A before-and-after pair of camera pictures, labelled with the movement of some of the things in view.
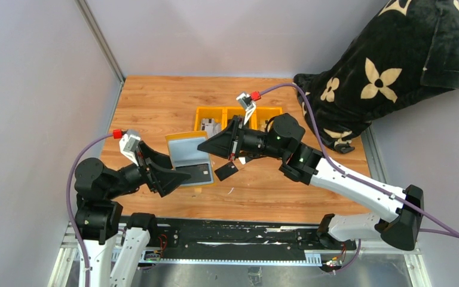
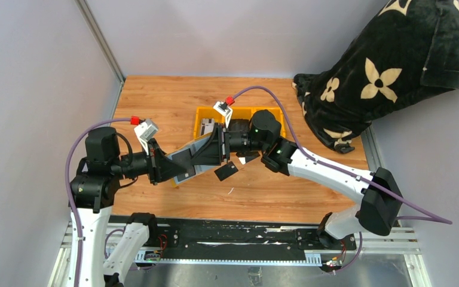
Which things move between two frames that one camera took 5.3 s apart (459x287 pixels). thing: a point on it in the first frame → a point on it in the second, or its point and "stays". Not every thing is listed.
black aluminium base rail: [242, 240] stays
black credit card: [199, 173] → [184, 159]
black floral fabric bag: [413, 48] stays
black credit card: [226, 171] stays
